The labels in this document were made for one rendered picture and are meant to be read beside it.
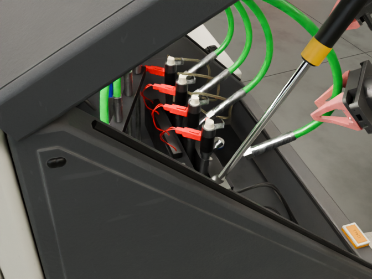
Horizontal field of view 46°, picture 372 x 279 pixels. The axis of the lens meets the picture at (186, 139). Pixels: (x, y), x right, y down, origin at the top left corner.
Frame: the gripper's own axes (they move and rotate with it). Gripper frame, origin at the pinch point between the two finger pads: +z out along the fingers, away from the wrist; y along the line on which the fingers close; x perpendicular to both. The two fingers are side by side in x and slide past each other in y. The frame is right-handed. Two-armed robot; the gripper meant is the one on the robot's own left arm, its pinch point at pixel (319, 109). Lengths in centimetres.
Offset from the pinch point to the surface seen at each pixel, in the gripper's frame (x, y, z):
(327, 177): 120, -91, 84
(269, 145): 0.6, 5.2, 8.8
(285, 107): 106, -143, 118
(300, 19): -16.3, 0.0, -6.5
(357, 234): 28.2, 5.8, 6.3
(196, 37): -1, -50, 55
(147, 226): -21.6, 37.0, -3.3
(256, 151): 0.4, 6.3, 11.1
